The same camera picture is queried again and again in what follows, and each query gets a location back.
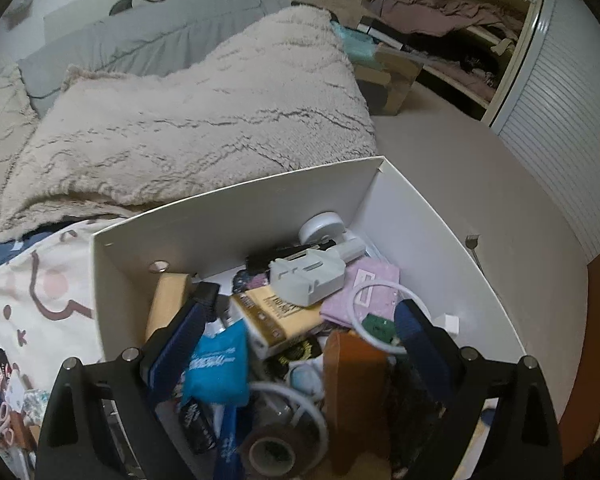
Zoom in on wooden wardrobe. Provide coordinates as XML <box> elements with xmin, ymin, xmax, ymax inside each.
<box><xmin>362</xmin><ymin>0</ymin><xmax>548</xmax><ymax>126</ymax></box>

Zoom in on yellow printed box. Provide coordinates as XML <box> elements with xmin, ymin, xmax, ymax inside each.
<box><xmin>229</xmin><ymin>285</ymin><xmax>326</xmax><ymax>361</ymax></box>

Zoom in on clear packet pink items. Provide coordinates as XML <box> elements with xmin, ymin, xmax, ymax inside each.
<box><xmin>0</xmin><ymin>365</ymin><xmax>51</xmax><ymax>453</ymax></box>

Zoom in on beige fuzzy blanket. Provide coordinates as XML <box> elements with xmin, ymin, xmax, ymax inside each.
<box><xmin>0</xmin><ymin>62</ymin><xmax>41</xmax><ymax>233</ymax></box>

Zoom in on light wooden block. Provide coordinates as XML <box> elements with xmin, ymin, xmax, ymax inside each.
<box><xmin>145</xmin><ymin>272</ymin><xmax>193</xmax><ymax>341</ymax></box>

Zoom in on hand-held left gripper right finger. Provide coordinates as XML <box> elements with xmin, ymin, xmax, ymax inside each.
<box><xmin>390</xmin><ymin>297</ymin><xmax>566</xmax><ymax>480</ymax></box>

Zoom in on white cardboard box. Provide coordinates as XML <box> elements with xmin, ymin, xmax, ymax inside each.
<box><xmin>90</xmin><ymin>156</ymin><xmax>526</xmax><ymax>480</ymax></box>

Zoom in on small black packet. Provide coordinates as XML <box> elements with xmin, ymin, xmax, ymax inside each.
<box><xmin>177</xmin><ymin>397</ymin><xmax>218</xmax><ymax>456</ymax></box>

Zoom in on orange brown box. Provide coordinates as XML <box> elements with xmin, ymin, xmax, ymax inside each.
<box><xmin>322</xmin><ymin>329</ymin><xmax>393</xmax><ymax>471</ymax></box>

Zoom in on grey white travel adapter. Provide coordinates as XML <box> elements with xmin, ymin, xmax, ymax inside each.
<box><xmin>269</xmin><ymin>247</ymin><xmax>347</xmax><ymax>307</ymax></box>

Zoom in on white zip tie loop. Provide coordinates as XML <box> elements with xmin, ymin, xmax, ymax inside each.
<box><xmin>347</xmin><ymin>281</ymin><xmax>433</xmax><ymax>353</ymax></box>

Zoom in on beige fluffy blanket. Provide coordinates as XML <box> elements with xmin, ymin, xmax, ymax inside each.
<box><xmin>0</xmin><ymin>4</ymin><xmax>381</xmax><ymax>243</ymax></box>

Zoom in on small metal rod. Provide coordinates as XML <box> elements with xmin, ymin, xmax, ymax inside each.
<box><xmin>465</xmin><ymin>234</ymin><xmax>486</xmax><ymax>281</ymax></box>

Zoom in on pile of clothes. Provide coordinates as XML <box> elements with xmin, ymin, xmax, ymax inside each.
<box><xmin>365</xmin><ymin>0</ymin><xmax>528</xmax><ymax>36</ymax></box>

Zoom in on white cable loop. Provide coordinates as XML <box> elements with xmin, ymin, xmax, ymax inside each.
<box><xmin>247</xmin><ymin>381</ymin><xmax>328</xmax><ymax>466</ymax></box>

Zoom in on printed bedsheet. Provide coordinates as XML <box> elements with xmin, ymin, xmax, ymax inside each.
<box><xmin>0</xmin><ymin>217</ymin><xmax>146</xmax><ymax>480</ymax></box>

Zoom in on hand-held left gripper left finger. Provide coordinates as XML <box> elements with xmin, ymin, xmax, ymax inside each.
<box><xmin>34</xmin><ymin>282</ymin><xmax>221</xmax><ymax>480</ymax></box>

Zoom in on white round device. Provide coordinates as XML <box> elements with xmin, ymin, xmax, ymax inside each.
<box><xmin>299</xmin><ymin>211</ymin><xmax>351</xmax><ymax>248</ymax></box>

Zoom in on teal packet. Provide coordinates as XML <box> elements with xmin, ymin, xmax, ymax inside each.
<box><xmin>330</xmin><ymin>22</ymin><xmax>378</xmax><ymax>63</ymax></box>

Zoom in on brown cardboard carton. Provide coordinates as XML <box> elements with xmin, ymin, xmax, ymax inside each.
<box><xmin>355</xmin><ymin>47</ymin><xmax>425</xmax><ymax>117</ymax></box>

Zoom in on blue packet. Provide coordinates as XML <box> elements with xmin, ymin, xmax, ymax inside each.
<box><xmin>182</xmin><ymin>319</ymin><xmax>251</xmax><ymax>407</ymax></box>

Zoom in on brown tape roll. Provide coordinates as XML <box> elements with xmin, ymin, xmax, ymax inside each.
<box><xmin>240</xmin><ymin>425</ymin><xmax>306</xmax><ymax>480</ymax></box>

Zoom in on white slatted door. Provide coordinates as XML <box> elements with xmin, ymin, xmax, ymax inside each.
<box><xmin>490</xmin><ymin>0</ymin><xmax>600</xmax><ymax>266</ymax></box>

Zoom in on grey pillow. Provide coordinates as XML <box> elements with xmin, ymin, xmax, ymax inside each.
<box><xmin>17</xmin><ymin>0</ymin><xmax>301</xmax><ymax>116</ymax></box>

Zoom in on blue flat strip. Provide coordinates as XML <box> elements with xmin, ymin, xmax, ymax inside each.
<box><xmin>212</xmin><ymin>402</ymin><xmax>253</xmax><ymax>480</ymax></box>

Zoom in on black round patch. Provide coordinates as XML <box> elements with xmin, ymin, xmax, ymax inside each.
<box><xmin>267</xmin><ymin>337</ymin><xmax>326</xmax><ymax>366</ymax></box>

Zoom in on dark blue cloth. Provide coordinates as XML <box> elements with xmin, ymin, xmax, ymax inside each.
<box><xmin>0</xmin><ymin>240</ymin><xmax>33</xmax><ymax>278</ymax></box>

